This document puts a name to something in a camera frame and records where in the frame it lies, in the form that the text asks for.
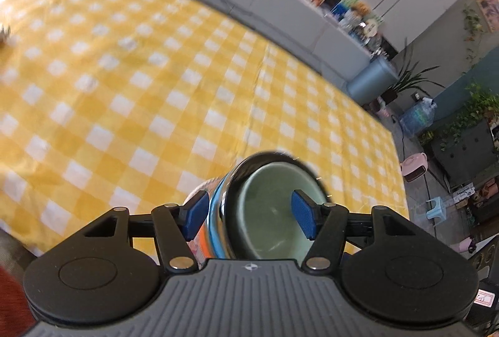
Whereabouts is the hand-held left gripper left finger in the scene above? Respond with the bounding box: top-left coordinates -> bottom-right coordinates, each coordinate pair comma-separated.
83,190 -> 210,272

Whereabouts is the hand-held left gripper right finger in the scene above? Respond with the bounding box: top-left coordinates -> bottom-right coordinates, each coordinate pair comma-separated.
291,189 -> 414,272

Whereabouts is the blue steel bowl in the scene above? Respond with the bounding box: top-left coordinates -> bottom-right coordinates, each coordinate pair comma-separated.
208,151 -> 330,260

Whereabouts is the orange steel bowl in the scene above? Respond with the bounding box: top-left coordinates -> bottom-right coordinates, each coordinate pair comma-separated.
186,204 -> 220,270

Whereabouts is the green ceramic bowl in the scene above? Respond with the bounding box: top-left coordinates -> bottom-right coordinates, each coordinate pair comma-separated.
235,161 -> 327,260

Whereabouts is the green plastic stool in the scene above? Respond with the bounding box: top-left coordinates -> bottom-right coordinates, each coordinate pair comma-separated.
424,195 -> 453,221

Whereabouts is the blue water jug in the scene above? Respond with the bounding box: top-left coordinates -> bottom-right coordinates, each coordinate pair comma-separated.
399,97 -> 437,137

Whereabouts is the blue trash bin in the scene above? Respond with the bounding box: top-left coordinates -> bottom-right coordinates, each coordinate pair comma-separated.
346,56 -> 399,106

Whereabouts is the yellow checkered tablecloth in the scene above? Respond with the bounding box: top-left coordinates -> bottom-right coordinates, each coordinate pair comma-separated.
0,0 -> 410,267

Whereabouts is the dark drawer cabinet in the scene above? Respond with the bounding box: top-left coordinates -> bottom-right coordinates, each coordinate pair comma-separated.
430,119 -> 499,190

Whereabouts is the potted snake plant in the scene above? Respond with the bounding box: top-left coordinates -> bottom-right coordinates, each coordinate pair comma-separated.
384,38 -> 442,104

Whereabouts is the trailing vine plant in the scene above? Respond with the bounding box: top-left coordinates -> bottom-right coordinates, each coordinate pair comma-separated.
420,81 -> 499,151

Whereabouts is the red clothing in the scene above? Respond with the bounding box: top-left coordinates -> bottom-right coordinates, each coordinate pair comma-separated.
0,266 -> 36,337

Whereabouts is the grey television console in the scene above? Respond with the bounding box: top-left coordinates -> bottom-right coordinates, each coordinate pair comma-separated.
136,0 -> 375,89

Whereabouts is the hanging ceiling plant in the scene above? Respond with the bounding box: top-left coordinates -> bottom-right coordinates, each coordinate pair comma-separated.
462,5 -> 486,61

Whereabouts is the framed wall picture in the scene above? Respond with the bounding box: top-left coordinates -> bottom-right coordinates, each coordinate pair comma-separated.
476,0 -> 499,34

